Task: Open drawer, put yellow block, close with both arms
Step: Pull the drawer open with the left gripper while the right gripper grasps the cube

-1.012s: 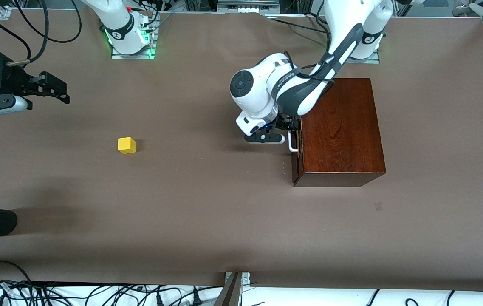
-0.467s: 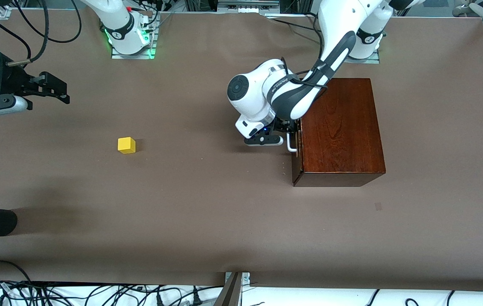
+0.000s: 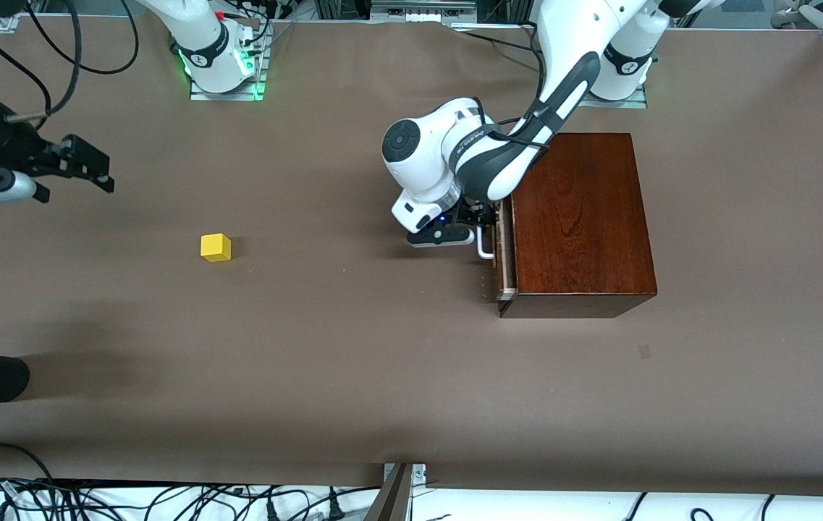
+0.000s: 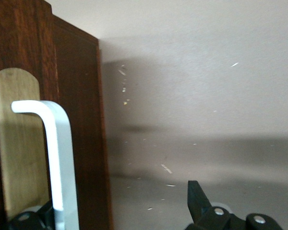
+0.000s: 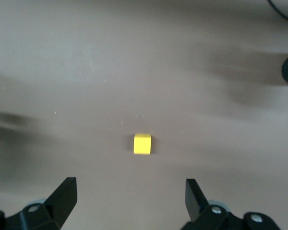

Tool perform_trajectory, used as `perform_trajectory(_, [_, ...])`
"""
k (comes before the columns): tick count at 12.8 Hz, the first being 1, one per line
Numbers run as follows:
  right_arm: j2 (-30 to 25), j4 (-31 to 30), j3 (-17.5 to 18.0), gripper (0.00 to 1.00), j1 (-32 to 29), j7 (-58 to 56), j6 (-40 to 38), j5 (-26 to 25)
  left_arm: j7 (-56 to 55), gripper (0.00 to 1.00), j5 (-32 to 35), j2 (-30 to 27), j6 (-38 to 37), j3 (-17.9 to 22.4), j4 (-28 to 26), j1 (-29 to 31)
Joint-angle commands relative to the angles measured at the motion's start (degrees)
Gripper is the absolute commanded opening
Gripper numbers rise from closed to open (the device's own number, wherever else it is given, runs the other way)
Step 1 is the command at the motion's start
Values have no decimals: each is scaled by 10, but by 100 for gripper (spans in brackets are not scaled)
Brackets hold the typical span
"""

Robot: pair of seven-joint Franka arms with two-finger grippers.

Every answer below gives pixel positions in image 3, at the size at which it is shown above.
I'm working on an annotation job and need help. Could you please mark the white metal handle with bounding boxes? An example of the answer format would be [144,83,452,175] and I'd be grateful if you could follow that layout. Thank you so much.
[476,197,520,301]

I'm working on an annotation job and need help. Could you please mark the yellow cube block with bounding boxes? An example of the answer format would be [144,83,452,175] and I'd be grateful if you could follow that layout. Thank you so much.
[201,233,232,263]

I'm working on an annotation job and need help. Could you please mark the dark brown wooden cabinet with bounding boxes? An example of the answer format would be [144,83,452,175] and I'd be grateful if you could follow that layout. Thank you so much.
[498,132,658,319]

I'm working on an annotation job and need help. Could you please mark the brown table cover sheet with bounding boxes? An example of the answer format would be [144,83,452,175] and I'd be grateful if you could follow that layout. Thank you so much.
[0,14,823,499]

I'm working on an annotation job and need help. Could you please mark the white plastic object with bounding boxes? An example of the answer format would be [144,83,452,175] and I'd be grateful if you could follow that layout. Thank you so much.
[773,0,823,30]

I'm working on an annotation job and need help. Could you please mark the black base power cable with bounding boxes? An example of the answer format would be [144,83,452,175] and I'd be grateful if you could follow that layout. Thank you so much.
[458,29,539,55]

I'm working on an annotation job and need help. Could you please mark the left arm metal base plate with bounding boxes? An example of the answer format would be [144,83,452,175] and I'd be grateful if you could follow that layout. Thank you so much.
[578,83,649,109]

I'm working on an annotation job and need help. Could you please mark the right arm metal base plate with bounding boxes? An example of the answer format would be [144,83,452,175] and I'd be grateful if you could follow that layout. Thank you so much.
[189,22,269,102]

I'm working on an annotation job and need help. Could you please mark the silver corner bracket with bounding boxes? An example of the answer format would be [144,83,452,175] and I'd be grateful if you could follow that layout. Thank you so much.
[382,463,428,484]

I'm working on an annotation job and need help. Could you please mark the grey metal post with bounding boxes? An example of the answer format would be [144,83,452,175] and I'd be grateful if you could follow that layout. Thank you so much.
[364,463,413,521]

